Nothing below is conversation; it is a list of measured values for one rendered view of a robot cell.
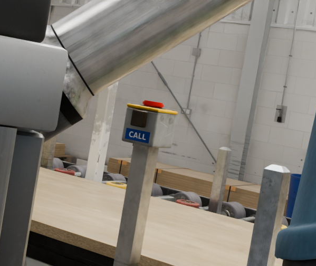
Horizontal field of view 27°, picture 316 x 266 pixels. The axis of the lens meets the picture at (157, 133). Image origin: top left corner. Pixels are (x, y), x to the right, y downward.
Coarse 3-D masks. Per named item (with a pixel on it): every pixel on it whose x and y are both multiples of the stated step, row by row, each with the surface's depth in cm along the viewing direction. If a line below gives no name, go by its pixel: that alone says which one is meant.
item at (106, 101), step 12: (108, 96) 244; (108, 108) 245; (96, 120) 247; (108, 120) 247; (96, 132) 246; (108, 132) 248; (96, 144) 246; (96, 156) 246; (96, 168) 246; (96, 180) 247
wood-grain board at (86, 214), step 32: (64, 192) 207; (96, 192) 217; (32, 224) 159; (64, 224) 160; (96, 224) 166; (160, 224) 180; (192, 224) 188; (224, 224) 197; (160, 256) 144; (192, 256) 149; (224, 256) 154
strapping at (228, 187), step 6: (120, 162) 821; (126, 162) 817; (120, 168) 821; (156, 168) 793; (162, 168) 803; (168, 168) 814; (174, 168) 826; (180, 168) 839; (186, 168) 852; (156, 174) 793; (228, 186) 742; (234, 186) 742; (228, 192) 742; (228, 198) 741
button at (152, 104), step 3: (144, 102) 121; (147, 102) 120; (150, 102) 120; (153, 102) 120; (156, 102) 120; (159, 102) 121; (144, 105) 121; (147, 105) 121; (150, 105) 120; (153, 105) 120; (156, 105) 120; (159, 105) 120; (162, 105) 121
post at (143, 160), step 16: (144, 160) 120; (128, 176) 122; (144, 176) 120; (128, 192) 122; (144, 192) 121; (128, 208) 122; (144, 208) 122; (128, 224) 122; (144, 224) 123; (128, 240) 122; (128, 256) 121
